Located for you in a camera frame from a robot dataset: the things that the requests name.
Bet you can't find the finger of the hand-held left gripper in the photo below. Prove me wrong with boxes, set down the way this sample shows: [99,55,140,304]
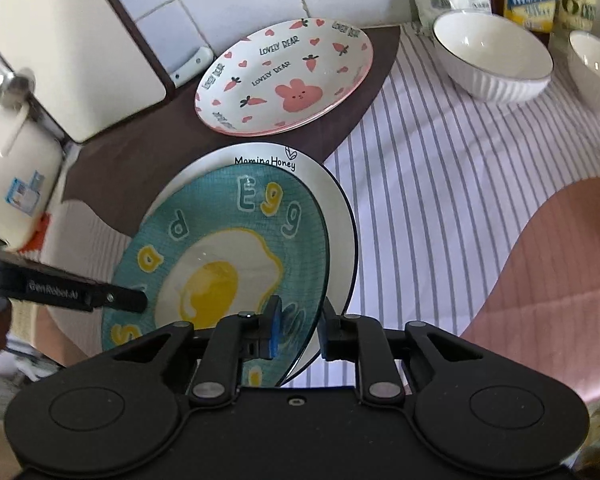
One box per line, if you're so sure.
[10,267,148,313]

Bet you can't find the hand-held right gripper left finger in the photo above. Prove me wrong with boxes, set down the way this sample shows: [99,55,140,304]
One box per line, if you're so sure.
[112,295,283,408]

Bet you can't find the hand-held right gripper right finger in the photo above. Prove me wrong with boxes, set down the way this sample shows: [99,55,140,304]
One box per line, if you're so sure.
[317,297,486,406]

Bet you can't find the white plate with black rim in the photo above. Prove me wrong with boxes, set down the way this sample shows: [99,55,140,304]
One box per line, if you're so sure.
[145,143,359,386]

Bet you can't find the teal fried egg plate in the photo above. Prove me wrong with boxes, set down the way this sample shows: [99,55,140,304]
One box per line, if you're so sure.
[101,164,329,388]

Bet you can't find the Lovely Bear cartoon plate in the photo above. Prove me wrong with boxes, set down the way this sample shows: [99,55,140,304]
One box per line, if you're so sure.
[195,17,374,137]

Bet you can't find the orange cloth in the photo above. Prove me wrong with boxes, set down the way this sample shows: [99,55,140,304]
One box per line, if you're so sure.
[14,210,56,256]

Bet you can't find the white pot with blue label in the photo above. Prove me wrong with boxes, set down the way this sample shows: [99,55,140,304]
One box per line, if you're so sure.
[0,102,63,251]

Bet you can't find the striped brown pink tablecloth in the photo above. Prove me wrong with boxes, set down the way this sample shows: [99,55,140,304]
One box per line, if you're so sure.
[30,22,600,411]

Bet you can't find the glass lid with metal knob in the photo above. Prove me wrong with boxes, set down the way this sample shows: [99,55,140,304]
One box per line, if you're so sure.
[0,40,37,107]

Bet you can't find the white cutting board brown edge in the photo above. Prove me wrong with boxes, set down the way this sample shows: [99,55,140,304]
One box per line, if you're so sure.
[0,0,177,145]

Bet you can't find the pale label vinegar bottle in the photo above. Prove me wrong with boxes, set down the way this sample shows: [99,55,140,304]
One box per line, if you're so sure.
[550,0,600,56]

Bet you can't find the white knife handle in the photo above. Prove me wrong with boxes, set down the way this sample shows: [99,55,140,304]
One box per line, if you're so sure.
[170,46,216,86]

